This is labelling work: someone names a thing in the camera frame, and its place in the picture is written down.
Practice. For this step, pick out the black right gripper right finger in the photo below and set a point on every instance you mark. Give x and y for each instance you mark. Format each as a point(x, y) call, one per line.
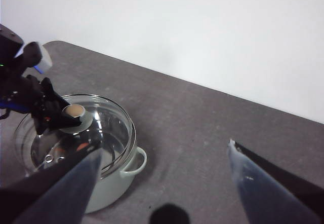
point(265, 196)

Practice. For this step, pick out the glass lid with green knob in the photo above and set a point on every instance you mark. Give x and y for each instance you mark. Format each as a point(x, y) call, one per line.
point(108, 122)

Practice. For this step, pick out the pale green electric cooking pot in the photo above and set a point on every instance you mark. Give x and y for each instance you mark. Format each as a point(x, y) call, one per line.
point(108, 193)

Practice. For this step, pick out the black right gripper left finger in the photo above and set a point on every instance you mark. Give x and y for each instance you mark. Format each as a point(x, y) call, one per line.
point(63, 196)

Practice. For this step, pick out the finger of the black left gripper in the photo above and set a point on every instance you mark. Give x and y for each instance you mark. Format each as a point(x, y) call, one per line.
point(51, 92)
point(58, 121)

